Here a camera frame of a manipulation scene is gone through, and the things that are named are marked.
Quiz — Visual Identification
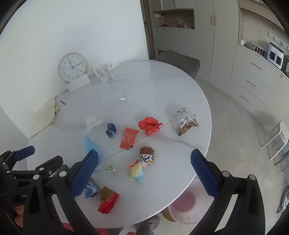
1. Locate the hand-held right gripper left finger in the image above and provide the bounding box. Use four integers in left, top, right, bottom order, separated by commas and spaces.
23, 149, 100, 235

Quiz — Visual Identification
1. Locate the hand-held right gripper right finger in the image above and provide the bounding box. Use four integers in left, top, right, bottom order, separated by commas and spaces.
187, 149, 266, 235

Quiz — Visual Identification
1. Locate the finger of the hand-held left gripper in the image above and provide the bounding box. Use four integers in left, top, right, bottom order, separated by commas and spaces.
0, 146, 35, 173
5, 155, 68, 179

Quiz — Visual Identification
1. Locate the blue and white wrapper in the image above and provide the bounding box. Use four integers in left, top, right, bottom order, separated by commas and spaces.
84, 178, 101, 199

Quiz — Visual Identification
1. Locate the light blue face mask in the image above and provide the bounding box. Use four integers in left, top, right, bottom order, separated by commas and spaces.
83, 133, 102, 170

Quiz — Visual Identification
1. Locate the white round waste bin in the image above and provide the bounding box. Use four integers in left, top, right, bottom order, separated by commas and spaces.
167, 180, 217, 225

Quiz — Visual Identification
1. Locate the red and brown wrapper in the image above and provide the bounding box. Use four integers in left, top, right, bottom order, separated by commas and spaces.
98, 186, 120, 215

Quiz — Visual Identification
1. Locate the pink paper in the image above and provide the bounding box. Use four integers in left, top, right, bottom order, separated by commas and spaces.
127, 159, 149, 170

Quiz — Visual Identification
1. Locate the dark blue wrapper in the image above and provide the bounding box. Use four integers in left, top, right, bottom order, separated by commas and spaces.
105, 123, 117, 138

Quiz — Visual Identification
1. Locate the yellow cloth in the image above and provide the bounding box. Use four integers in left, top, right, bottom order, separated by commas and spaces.
130, 163, 144, 181

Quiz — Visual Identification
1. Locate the white tissue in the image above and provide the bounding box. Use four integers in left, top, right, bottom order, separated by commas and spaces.
85, 116, 103, 133

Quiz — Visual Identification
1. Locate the clear snack bag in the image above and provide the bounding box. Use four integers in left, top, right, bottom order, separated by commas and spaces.
166, 106, 200, 136

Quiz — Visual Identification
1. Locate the orange-red snack packet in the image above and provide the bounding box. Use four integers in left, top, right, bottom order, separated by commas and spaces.
119, 128, 140, 150

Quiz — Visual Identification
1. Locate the light blue paper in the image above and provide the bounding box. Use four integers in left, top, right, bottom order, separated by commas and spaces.
133, 169, 144, 184

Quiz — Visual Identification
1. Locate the brown chocolate wrapper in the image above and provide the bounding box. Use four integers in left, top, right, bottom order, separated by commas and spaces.
138, 146, 156, 165

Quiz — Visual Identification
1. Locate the red paper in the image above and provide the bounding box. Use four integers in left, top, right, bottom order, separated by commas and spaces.
138, 116, 163, 136

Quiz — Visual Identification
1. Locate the person's left hand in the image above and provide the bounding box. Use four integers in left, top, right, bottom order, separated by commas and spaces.
14, 204, 24, 227

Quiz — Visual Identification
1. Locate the open handwritten notebook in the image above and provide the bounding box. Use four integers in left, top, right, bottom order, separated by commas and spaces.
30, 97, 56, 138

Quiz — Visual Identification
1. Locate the brown box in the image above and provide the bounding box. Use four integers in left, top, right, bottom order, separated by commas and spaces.
161, 208, 178, 223

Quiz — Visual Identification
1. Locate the grey fuzzy slipper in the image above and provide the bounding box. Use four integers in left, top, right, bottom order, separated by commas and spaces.
135, 215, 161, 235

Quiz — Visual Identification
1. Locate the grey floor appliance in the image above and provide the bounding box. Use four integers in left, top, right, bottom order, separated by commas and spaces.
277, 185, 289, 214

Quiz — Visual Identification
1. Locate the white stool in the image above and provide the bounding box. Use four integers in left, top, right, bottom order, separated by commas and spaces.
261, 121, 289, 160

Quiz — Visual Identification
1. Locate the white folded card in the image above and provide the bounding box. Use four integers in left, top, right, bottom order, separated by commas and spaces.
65, 74, 91, 93

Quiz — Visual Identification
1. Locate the clear glass mug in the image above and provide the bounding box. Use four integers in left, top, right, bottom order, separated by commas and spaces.
95, 63, 113, 84

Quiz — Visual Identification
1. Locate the beige drawer cabinet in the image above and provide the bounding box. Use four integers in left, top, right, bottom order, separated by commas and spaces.
226, 44, 289, 120

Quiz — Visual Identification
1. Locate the beige low door cabinet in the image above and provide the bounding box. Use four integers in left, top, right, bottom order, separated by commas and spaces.
258, 72, 289, 122

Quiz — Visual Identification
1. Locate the grey upholstered chair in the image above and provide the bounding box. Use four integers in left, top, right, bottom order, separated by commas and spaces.
156, 50, 200, 79

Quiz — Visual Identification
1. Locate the beige tall double-door cabinet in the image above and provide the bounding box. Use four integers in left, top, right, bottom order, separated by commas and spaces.
194, 0, 240, 84

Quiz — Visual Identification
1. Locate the white spice rack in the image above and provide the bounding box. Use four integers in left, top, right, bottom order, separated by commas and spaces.
251, 42, 268, 59

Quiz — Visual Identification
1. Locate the beige cabinet with open niche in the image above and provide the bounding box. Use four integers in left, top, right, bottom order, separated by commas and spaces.
149, 0, 199, 61

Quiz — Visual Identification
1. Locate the white toaster oven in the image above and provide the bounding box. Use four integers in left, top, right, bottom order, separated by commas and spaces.
267, 43, 284, 69

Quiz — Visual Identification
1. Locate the clear plastic bag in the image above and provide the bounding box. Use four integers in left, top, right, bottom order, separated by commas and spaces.
177, 18, 192, 29

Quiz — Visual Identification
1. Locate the round gold-rimmed wall clock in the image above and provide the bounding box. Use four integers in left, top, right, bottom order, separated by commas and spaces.
58, 52, 87, 84

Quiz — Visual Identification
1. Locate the dark door frame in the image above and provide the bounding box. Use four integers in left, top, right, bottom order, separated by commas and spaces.
140, 0, 156, 60

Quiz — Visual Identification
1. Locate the white wall rail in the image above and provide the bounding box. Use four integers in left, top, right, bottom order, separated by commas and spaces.
269, 32, 289, 51

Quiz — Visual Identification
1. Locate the beige upper wall cabinet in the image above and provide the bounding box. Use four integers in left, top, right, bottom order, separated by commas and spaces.
239, 0, 285, 30

